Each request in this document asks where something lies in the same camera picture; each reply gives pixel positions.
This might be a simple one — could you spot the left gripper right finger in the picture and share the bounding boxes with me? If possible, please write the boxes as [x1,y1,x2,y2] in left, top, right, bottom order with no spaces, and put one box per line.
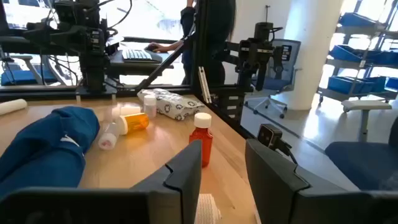
[244,138,398,224]

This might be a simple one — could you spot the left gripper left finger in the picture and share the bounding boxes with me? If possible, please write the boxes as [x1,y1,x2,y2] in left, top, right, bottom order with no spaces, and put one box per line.
[0,139,203,224]

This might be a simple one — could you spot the orange pill bottle white cap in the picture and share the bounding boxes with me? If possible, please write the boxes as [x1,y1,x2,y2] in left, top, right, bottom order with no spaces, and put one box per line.
[116,112,150,136]

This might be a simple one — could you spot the clear vial pink pills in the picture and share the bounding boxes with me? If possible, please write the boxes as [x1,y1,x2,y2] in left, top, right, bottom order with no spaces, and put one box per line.
[98,122,121,151]

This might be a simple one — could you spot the white cross-patterned package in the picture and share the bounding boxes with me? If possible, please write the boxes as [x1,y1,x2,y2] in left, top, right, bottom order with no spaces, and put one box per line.
[137,88,206,121]

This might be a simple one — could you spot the blue cloth bundle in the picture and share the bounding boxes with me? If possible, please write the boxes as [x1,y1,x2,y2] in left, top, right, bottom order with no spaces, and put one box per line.
[0,106,101,197]

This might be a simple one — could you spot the blue storage bin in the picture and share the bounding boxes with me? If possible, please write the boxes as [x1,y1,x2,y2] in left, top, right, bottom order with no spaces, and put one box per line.
[329,45,365,62]
[328,76,374,95]
[385,77,398,91]
[338,12,377,29]
[363,49,398,67]

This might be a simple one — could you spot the amber bottle white cap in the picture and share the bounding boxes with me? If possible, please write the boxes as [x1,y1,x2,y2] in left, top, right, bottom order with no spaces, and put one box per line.
[188,112,214,168]

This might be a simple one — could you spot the computer keyboard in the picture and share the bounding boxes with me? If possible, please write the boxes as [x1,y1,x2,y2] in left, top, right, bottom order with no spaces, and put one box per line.
[121,49,154,62]

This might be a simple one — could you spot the blue seat cushion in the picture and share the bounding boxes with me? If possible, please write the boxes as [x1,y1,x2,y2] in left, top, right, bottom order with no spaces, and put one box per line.
[0,68,58,87]

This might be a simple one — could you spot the black desk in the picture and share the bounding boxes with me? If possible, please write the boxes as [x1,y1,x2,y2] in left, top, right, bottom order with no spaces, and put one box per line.
[107,49,175,77]

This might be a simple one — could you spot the blue upholstered chair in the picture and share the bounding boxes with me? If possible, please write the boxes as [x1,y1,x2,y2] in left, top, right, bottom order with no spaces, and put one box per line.
[325,115,398,191]

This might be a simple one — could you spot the slim white gauze roll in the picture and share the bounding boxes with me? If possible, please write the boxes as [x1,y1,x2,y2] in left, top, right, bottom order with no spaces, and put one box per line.
[0,98,28,116]

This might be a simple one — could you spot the white stool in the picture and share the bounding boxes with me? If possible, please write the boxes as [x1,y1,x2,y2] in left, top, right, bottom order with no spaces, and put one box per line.
[341,99,393,143]

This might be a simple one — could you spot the office chair blue seat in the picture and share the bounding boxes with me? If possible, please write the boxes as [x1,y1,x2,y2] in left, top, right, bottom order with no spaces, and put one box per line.
[245,39,302,119]

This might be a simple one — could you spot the metal shelf rack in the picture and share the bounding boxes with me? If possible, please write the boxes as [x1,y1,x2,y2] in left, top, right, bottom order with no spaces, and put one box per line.
[317,0,398,105]

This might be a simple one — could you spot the person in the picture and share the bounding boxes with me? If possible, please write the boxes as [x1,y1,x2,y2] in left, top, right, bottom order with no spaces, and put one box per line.
[146,0,237,86]

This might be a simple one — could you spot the small black table camera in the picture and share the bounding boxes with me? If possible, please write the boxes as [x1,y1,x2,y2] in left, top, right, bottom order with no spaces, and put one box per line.
[257,123,299,164]

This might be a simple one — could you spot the silver metal bracket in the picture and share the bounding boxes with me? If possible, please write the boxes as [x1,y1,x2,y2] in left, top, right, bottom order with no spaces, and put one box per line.
[198,66,213,105]

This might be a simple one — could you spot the black aluminium table frame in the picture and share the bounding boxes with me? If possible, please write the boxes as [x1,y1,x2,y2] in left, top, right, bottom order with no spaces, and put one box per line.
[0,0,259,139]

